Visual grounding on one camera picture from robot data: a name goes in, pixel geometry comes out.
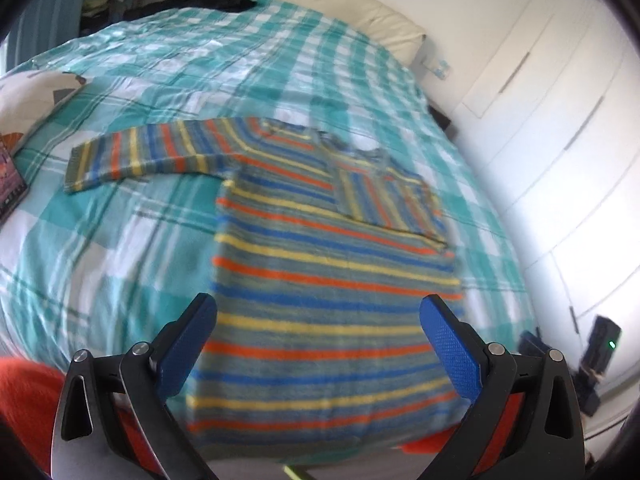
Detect white patterned pillow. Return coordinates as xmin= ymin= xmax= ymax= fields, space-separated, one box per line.
xmin=0 ymin=70 xmax=86 ymax=156

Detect dark nightstand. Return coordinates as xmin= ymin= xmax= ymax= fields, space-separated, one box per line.
xmin=432 ymin=105 xmax=458 ymax=136

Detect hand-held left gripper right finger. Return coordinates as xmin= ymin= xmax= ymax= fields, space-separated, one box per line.
xmin=421 ymin=295 xmax=586 ymax=480

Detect striped knit sweater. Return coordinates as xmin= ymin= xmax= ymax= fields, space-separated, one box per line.
xmin=65 ymin=116 xmax=466 ymax=461

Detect person's orange trousers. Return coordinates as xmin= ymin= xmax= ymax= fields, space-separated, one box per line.
xmin=0 ymin=357 xmax=531 ymax=480

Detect cream padded headboard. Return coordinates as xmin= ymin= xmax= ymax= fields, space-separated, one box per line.
xmin=197 ymin=0 xmax=428 ymax=63

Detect teal plaid bed blanket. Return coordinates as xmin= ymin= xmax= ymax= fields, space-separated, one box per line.
xmin=0 ymin=0 xmax=538 ymax=376

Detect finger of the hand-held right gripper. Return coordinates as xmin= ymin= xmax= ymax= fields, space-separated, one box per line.
xmin=517 ymin=329 xmax=551 ymax=357

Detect smartphone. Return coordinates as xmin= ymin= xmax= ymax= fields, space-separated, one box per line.
xmin=0 ymin=147 xmax=31 ymax=223

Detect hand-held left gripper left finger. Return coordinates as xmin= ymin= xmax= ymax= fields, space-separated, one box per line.
xmin=50 ymin=293 xmax=218 ymax=480

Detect black cloth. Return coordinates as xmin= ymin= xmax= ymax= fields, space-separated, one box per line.
xmin=120 ymin=0 xmax=258 ymax=16

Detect teal curtain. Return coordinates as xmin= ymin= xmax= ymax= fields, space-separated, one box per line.
xmin=5 ymin=0 xmax=96 ymax=51

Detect white wardrobe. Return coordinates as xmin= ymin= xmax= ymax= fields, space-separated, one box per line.
xmin=450 ymin=0 xmax=640 ymax=411

